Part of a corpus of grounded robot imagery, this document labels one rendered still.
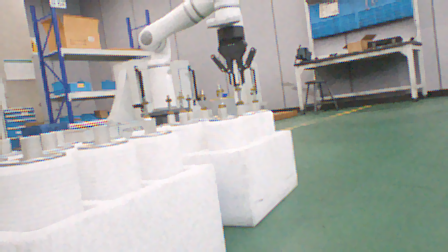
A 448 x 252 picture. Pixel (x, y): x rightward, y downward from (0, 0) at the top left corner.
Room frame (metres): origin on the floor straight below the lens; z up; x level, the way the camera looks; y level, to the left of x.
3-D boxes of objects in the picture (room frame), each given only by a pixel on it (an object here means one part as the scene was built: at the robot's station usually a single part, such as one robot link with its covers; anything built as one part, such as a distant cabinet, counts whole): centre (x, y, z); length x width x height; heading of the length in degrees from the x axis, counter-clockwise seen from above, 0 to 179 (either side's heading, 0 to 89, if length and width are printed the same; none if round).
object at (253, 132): (1.07, -0.05, 0.16); 0.10 x 0.10 x 0.18
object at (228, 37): (1.07, -0.05, 0.45); 0.08 x 0.08 x 0.09
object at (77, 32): (6.14, 2.18, 1.70); 0.72 x 0.58 x 0.50; 145
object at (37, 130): (5.22, 2.42, 0.19); 0.50 x 0.41 x 0.37; 56
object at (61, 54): (6.52, 1.87, 1.10); 1.89 x 0.64 x 2.20; 142
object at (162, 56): (1.54, 0.22, 0.54); 0.09 x 0.09 x 0.17; 66
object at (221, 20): (1.05, -0.05, 0.52); 0.11 x 0.09 x 0.06; 163
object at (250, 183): (1.12, 0.05, 0.09); 0.39 x 0.39 x 0.18; 64
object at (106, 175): (0.58, 0.19, 0.16); 0.10 x 0.10 x 0.18
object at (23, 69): (6.61, 3.31, 1.38); 0.49 x 0.02 x 0.35; 142
